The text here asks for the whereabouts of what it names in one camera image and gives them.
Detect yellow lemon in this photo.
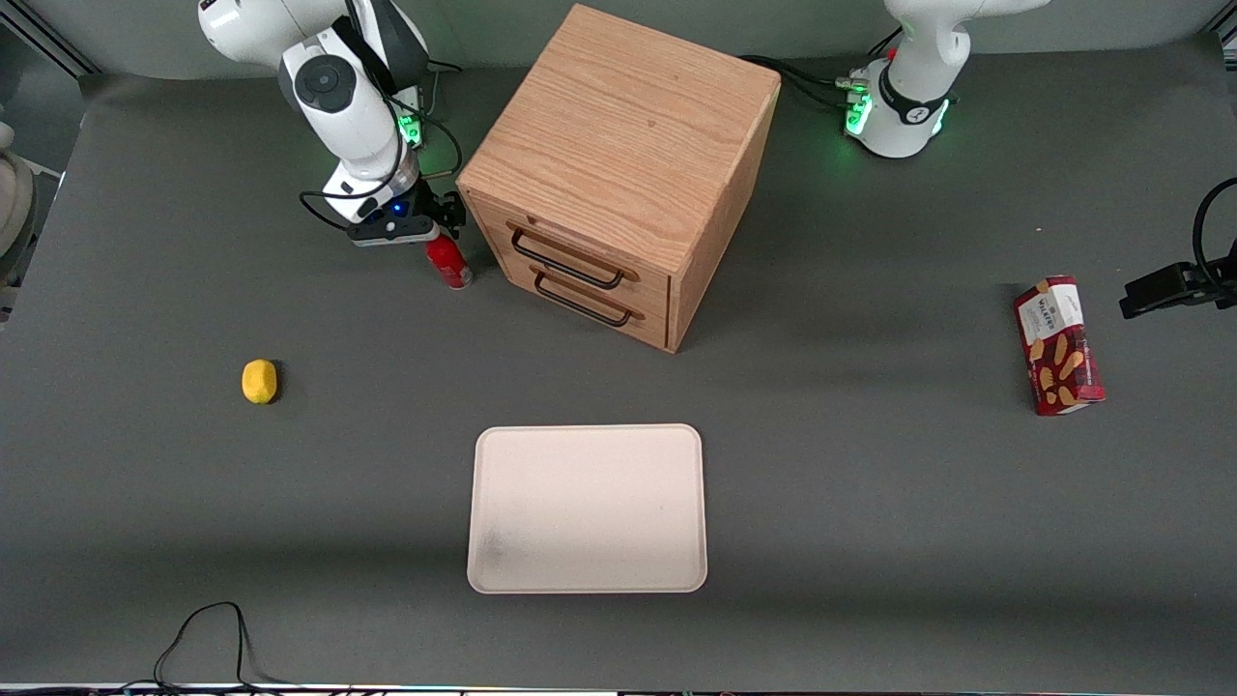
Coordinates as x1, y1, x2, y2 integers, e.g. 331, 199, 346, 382
241, 359, 280, 405

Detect red shortbread cookie box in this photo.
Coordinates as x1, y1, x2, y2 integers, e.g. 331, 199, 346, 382
1013, 275, 1107, 417

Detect dark grey table mat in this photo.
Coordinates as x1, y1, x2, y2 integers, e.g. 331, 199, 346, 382
0, 37, 1237, 690

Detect pale rounded background object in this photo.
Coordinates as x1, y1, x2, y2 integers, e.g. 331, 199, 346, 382
0, 121, 41, 326

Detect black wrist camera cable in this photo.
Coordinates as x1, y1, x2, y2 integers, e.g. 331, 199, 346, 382
298, 95, 466, 232
1192, 177, 1237, 283

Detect wooden two-drawer cabinet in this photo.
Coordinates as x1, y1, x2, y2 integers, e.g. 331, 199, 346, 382
456, 3, 782, 355

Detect black looped table-edge cable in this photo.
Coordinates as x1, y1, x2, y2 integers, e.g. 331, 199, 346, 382
121, 601, 291, 693

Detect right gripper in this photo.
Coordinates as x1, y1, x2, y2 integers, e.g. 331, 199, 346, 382
348, 186, 469, 243

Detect black left arm base cables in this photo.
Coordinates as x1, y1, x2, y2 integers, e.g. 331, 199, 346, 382
737, 27, 906, 109

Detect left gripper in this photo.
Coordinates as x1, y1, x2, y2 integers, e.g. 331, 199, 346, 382
1119, 259, 1237, 321

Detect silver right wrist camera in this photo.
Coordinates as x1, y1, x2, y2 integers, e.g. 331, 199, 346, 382
348, 221, 440, 249

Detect red coke bottle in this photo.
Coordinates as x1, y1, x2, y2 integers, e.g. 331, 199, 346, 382
426, 232, 475, 291

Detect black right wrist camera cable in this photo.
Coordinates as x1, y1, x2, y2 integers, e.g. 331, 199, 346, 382
298, 95, 466, 232

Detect beige plastic tray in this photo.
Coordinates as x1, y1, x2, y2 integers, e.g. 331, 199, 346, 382
467, 423, 708, 595

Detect black wire drawer handle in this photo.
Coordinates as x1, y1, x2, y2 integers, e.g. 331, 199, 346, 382
506, 222, 641, 290
530, 264, 647, 329

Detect black left wrist camera cable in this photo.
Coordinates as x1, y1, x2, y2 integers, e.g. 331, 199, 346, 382
1192, 177, 1237, 283

